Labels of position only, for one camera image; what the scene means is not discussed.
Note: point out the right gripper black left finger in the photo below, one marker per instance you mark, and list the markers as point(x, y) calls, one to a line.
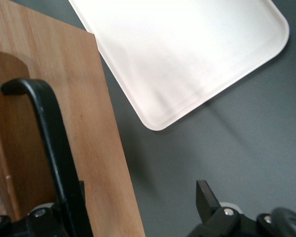
point(34, 224)

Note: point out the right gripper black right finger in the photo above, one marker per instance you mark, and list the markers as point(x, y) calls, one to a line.
point(212, 219)

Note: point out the light wooden drawer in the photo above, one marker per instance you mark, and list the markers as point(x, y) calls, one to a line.
point(88, 123)

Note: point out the white rectangular tray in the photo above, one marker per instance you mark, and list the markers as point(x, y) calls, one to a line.
point(187, 61)

